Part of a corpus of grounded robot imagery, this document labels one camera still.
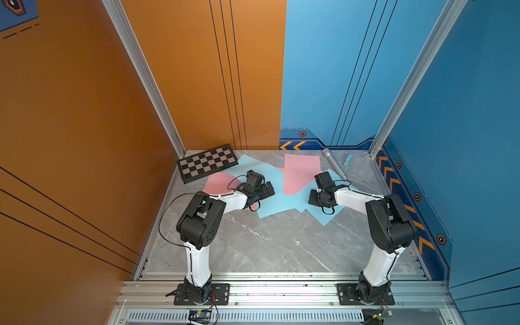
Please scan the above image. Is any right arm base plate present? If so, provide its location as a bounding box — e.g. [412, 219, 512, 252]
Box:
[336, 282, 395, 307]

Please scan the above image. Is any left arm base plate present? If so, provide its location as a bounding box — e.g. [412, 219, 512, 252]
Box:
[173, 283, 230, 307]

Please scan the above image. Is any green circuit board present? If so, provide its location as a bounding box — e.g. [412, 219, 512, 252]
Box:
[361, 310, 394, 325]
[187, 309, 213, 325]

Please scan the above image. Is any aluminium rail frame front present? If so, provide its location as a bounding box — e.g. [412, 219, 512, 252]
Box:
[108, 273, 463, 324]

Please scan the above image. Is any right green circuit board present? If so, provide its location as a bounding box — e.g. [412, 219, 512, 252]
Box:
[361, 310, 394, 325]

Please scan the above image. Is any left aluminium corner post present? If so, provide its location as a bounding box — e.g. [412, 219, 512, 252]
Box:
[102, 0, 186, 158]

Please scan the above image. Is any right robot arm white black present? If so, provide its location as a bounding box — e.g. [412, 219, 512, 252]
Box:
[309, 172, 417, 305]

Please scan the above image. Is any black white checkerboard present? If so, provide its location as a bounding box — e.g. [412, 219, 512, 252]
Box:
[177, 144, 238, 184]

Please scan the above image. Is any light blue paper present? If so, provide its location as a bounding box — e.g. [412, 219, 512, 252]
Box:
[223, 154, 284, 194]
[305, 169, 356, 226]
[257, 179, 314, 219]

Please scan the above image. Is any right aluminium corner post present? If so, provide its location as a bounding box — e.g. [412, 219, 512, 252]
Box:
[368, 0, 467, 158]

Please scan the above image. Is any silver microphone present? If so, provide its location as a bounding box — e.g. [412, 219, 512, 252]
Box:
[322, 148, 348, 181]

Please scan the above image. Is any left green circuit board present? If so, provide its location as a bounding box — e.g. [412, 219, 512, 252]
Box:
[187, 309, 213, 325]

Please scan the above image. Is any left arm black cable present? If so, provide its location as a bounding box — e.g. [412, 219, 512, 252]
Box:
[158, 174, 249, 251]

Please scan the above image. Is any aluminium corner post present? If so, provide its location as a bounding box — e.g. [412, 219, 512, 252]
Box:
[368, 0, 467, 158]
[102, 0, 186, 158]

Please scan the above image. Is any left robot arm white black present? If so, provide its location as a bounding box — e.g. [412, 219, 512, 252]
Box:
[175, 170, 275, 304]

